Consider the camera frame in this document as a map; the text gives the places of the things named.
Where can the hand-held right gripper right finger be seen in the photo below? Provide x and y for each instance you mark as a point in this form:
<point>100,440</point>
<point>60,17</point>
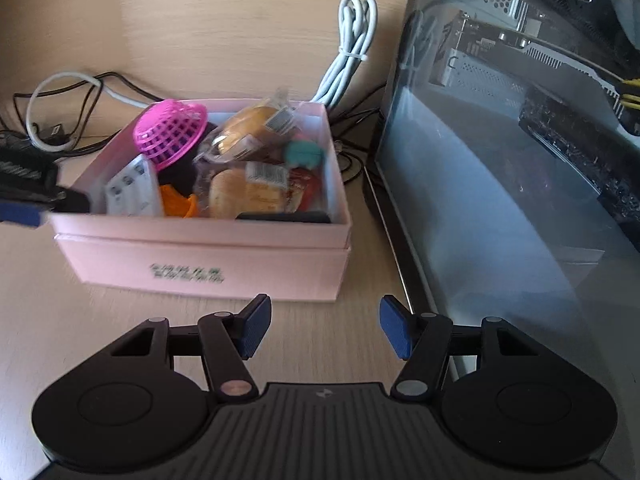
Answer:
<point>395,327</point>

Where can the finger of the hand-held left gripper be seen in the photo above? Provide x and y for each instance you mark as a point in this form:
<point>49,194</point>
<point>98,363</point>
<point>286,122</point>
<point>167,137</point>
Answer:
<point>20,215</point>
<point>70,200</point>

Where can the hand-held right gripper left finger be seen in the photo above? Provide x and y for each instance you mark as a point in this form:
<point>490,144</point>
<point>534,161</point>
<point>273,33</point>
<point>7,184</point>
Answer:
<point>255,327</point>

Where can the white blister pack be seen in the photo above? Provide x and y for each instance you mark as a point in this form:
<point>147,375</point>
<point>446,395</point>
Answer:
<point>132,190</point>

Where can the pink cardboard box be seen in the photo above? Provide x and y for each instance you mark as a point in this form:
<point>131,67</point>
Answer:
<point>200,260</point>

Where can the orange plastic toy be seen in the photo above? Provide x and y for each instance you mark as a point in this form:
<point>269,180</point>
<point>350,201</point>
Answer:
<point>175,201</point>

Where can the pink plastic basket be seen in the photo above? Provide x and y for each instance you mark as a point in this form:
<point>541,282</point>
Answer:
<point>170,130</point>

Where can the packaged bun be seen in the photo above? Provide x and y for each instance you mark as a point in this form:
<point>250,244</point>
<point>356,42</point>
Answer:
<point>235,192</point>
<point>245,125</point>

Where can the pink and teal toy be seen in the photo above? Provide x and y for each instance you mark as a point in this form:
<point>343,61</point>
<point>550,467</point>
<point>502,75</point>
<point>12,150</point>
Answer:
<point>305,155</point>

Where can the black flat item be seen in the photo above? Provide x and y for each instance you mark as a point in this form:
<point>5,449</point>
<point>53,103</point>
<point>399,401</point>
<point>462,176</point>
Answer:
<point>280,217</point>

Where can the glass-sided computer case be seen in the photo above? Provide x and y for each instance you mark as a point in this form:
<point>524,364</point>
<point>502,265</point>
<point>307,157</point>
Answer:
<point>500,160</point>

